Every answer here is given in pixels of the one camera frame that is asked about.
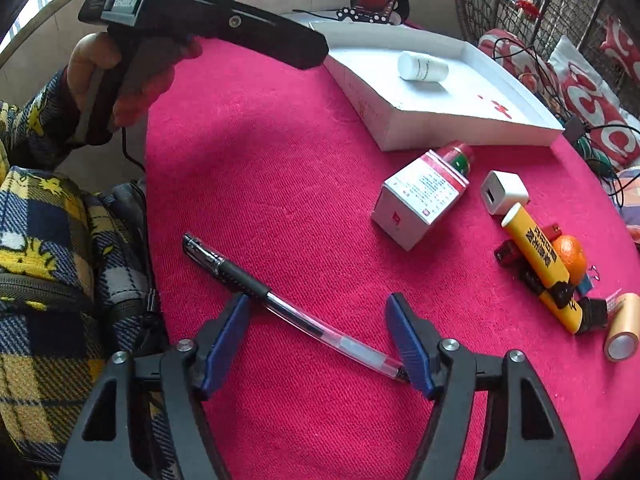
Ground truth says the white red medicine box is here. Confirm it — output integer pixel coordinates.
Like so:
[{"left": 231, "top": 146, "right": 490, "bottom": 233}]
[{"left": 371, "top": 150, "right": 469, "bottom": 252}]

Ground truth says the black binder clip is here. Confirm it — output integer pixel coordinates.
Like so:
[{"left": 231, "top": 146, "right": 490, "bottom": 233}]
[{"left": 577, "top": 297, "right": 608, "bottom": 334}]

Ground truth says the white usb charger cube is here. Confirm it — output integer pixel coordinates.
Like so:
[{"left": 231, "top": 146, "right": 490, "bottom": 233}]
[{"left": 480, "top": 170, "right": 529, "bottom": 216}]

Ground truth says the small orange mandarin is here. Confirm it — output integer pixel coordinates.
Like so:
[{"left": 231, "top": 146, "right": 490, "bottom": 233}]
[{"left": 552, "top": 235, "right": 588, "bottom": 286}]

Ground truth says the brown packing tape roll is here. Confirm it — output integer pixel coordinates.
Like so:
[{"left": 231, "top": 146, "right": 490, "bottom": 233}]
[{"left": 604, "top": 292, "right": 639, "bottom": 362}]

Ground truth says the red green labelled can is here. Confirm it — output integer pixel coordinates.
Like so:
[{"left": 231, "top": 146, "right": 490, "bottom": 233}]
[{"left": 436, "top": 141, "right": 474, "bottom": 177}]

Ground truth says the white pill bottle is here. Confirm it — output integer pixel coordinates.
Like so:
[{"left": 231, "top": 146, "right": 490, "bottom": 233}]
[{"left": 397, "top": 51, "right": 449, "bottom": 82}]

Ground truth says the plaid left sleeve forearm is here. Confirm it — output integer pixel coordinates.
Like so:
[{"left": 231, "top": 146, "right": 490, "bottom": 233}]
[{"left": 1, "top": 67, "right": 85, "bottom": 180}]

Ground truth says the person's left hand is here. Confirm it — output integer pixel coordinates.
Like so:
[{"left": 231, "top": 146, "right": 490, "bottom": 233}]
[{"left": 66, "top": 31, "right": 204, "bottom": 130}]

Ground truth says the pink red tablecloth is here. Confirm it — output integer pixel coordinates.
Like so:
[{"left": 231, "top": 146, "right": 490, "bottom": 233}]
[{"left": 145, "top": 40, "right": 639, "bottom": 479}]

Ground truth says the white shallow cardboard box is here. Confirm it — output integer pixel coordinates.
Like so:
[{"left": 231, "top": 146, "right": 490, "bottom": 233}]
[{"left": 310, "top": 21, "right": 563, "bottom": 152}]

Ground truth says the red white patterned cushion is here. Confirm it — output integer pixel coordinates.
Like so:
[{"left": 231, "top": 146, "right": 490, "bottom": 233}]
[{"left": 548, "top": 36, "right": 639, "bottom": 169}]

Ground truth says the wicker hanging egg chair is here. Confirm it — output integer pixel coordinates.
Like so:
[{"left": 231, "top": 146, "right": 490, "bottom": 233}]
[{"left": 454, "top": 0, "right": 639, "bottom": 115}]

